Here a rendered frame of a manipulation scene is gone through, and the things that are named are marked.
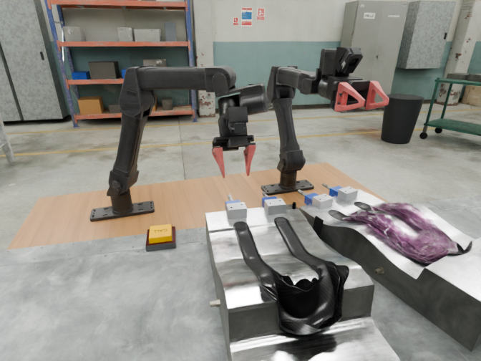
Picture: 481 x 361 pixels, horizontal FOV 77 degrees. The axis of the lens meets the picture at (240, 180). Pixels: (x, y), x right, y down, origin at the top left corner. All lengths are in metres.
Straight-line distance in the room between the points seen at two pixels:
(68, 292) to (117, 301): 0.12
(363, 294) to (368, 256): 0.22
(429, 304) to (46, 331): 0.76
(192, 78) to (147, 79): 0.12
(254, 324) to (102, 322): 0.33
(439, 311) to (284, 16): 5.94
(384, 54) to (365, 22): 0.73
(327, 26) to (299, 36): 0.58
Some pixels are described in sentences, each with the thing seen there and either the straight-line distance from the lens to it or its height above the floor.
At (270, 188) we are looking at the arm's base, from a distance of 1.16.
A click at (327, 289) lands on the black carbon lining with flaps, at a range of 0.62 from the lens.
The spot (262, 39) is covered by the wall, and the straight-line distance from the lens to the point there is 6.22.
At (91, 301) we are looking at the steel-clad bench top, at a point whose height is 0.80.
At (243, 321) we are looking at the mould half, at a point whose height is 0.90.
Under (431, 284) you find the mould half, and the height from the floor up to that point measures 0.88.
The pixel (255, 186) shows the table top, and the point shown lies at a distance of 1.19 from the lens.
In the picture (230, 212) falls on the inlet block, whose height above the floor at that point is 0.91.
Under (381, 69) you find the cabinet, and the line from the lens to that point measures 6.76.
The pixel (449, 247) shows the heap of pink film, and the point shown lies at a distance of 0.84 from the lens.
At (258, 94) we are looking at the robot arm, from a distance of 0.78.
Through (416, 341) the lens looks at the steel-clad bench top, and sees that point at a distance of 0.73.
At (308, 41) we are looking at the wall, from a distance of 6.52.
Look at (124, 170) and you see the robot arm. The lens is 0.97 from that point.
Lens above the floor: 1.32
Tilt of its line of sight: 25 degrees down
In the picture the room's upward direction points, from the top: straight up
